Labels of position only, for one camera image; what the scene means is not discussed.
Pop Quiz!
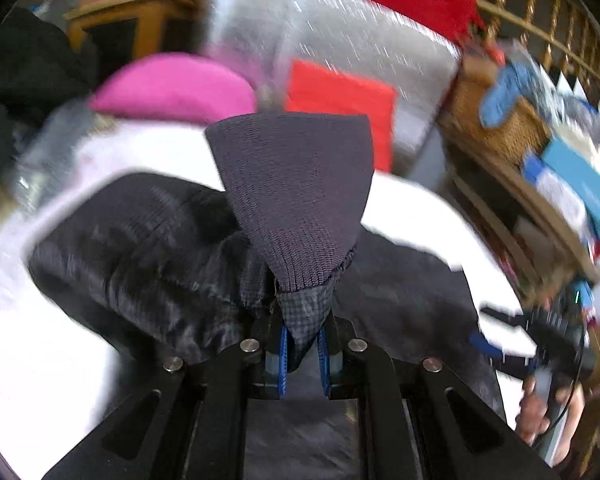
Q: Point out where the silver foil mat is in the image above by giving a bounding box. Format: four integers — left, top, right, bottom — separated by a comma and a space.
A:
202, 0, 463, 176

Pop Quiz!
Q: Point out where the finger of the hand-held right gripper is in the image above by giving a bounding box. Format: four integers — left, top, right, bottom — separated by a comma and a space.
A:
480, 305, 531, 332
467, 332, 536, 378

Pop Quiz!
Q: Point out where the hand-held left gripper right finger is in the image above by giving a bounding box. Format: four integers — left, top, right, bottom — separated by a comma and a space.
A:
317, 317, 556, 480

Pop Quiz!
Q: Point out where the grey sheer cloth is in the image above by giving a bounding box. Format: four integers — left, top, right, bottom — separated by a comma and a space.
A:
10, 100, 98, 211

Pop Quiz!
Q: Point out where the wooden railing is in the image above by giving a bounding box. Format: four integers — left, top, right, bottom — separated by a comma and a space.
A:
455, 0, 600, 96

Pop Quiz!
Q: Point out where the pale pink fluffy blanket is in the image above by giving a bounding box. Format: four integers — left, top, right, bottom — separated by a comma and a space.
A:
0, 115, 526, 476

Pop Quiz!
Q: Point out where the blue box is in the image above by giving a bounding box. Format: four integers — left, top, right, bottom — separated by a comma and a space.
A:
542, 137, 600, 241

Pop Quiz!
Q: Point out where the orange-red pillow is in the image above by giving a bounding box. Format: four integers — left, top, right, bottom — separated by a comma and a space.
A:
285, 60, 398, 171

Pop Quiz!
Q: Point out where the wooden cabinet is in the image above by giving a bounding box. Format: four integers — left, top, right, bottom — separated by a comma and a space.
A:
65, 0, 206, 78

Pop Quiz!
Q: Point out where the blue cloth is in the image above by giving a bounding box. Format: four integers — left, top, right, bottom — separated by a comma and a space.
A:
480, 62, 543, 128

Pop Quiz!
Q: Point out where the wooden shelf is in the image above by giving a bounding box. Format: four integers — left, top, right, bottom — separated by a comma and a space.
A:
440, 130, 600, 321

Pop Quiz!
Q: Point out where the person's right hand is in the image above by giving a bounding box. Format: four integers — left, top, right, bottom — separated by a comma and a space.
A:
516, 372, 573, 448

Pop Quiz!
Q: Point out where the black jacket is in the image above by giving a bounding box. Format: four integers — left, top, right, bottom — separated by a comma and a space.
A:
27, 112, 511, 480

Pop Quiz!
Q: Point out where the wicker basket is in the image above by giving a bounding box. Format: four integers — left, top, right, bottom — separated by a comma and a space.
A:
440, 60, 551, 166

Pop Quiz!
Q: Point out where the black cloth pile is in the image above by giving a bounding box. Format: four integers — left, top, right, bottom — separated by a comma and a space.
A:
0, 10, 98, 196

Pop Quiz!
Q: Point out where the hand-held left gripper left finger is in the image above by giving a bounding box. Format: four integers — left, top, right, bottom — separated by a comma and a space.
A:
42, 317, 288, 480

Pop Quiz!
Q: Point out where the pink pillow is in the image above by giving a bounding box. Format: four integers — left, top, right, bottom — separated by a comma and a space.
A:
90, 54, 258, 123

